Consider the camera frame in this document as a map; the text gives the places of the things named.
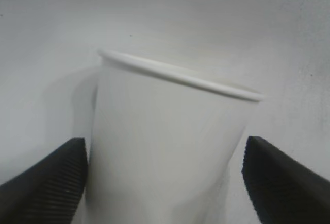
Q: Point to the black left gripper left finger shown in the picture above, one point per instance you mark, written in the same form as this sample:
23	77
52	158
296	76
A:
46	182

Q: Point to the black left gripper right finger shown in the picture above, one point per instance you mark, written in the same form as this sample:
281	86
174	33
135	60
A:
286	188

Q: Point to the white paper cup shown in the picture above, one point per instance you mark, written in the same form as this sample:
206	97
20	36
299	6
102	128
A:
165	141

